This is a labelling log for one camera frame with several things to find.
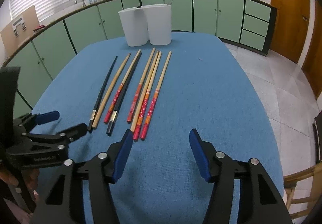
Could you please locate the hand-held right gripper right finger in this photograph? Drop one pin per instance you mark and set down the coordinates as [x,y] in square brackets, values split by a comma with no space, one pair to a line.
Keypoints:
[201,158]

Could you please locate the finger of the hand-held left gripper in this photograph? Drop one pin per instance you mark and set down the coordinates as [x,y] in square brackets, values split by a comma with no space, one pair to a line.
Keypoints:
[47,116]
[75,130]

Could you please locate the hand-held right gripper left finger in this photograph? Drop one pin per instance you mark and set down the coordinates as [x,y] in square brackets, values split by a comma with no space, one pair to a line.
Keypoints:
[122,161]

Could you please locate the black chopstick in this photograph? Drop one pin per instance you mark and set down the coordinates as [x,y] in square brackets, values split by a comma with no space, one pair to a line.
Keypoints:
[105,88]
[112,125]

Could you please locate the red floral chopstick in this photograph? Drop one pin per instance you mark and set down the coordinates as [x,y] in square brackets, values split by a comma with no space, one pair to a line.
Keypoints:
[152,108]
[144,110]
[117,98]

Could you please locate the plain wooden chopstick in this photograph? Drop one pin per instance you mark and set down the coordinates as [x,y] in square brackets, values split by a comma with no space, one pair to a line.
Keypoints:
[150,75]
[113,88]

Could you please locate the red white-striped chopstick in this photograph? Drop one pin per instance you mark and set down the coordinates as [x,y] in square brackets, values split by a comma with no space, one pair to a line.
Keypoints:
[134,103]

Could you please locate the white plastic container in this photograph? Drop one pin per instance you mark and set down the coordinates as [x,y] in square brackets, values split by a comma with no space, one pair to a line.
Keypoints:
[133,30]
[159,27]

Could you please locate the person's left hand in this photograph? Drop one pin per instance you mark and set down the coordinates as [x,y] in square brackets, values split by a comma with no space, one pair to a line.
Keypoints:
[31,178]

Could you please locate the blue tablecloth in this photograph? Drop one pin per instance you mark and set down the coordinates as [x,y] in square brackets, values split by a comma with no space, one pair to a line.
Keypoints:
[201,100]

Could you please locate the small red item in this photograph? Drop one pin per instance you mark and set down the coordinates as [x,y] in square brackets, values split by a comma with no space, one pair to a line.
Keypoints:
[39,28]

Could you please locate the wooden chair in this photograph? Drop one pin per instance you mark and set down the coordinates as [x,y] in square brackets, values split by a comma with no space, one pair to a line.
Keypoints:
[301,171]

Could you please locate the green cabinet drawer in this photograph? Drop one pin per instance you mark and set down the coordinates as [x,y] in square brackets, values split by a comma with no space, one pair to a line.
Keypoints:
[257,8]
[252,40]
[255,25]

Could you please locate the wooden door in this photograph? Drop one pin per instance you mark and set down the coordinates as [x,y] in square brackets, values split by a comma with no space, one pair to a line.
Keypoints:
[314,62]
[286,12]

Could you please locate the green kitchen counter cabinets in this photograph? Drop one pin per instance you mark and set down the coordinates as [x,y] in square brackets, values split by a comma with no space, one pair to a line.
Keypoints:
[203,10]

